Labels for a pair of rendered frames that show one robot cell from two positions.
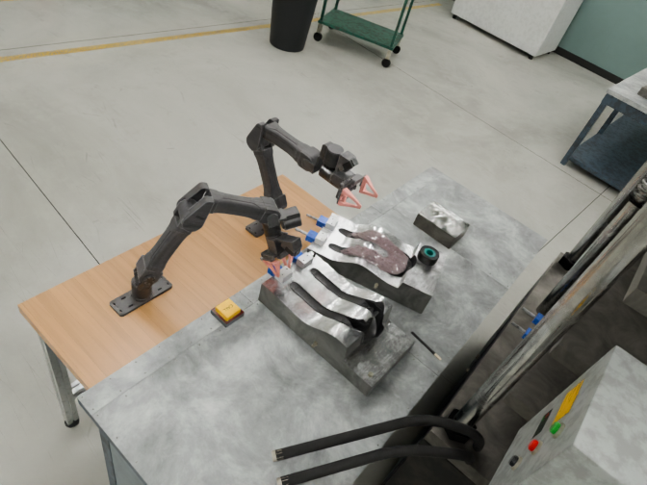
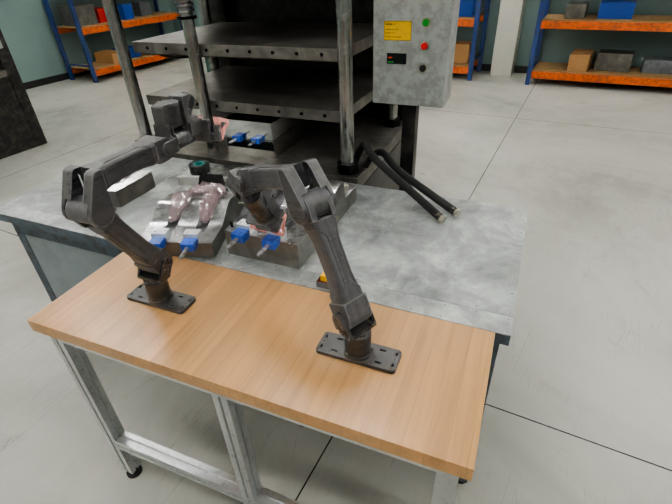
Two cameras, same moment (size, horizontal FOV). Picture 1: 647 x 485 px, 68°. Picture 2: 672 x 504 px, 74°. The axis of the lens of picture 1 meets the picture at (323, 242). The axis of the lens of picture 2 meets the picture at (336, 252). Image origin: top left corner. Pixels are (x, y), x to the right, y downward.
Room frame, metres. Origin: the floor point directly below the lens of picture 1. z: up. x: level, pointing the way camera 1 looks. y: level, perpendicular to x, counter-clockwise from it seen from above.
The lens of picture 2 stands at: (1.04, 1.27, 1.60)
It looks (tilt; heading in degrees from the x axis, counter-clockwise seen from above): 34 degrees down; 266
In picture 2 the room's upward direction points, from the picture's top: 3 degrees counter-clockwise
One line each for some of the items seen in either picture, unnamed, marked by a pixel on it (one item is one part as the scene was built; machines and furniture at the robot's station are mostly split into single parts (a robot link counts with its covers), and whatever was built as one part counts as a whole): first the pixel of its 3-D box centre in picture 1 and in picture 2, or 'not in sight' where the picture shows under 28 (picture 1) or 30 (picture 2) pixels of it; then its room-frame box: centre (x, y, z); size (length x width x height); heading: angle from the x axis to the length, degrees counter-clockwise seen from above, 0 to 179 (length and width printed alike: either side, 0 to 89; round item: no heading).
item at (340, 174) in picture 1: (347, 169); (186, 112); (1.35, 0.00, 1.25); 0.07 x 0.06 x 0.11; 152
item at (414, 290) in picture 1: (376, 256); (200, 205); (1.43, -0.22, 0.85); 0.50 x 0.26 x 0.11; 79
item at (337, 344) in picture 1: (338, 314); (297, 207); (1.07, -0.12, 0.87); 0.50 x 0.26 x 0.14; 62
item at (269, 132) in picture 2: not in sight; (274, 123); (1.17, -1.09, 0.87); 0.50 x 0.27 x 0.17; 62
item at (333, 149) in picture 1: (324, 157); (162, 127); (1.40, 0.08, 1.24); 0.12 x 0.09 x 0.12; 62
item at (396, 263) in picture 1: (378, 249); (199, 195); (1.42, -0.21, 0.90); 0.26 x 0.18 x 0.08; 79
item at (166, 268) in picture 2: not in sight; (153, 267); (1.48, 0.23, 0.90); 0.09 x 0.06 x 0.06; 152
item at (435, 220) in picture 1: (441, 224); (123, 186); (1.79, -0.49, 0.83); 0.20 x 0.15 x 0.07; 62
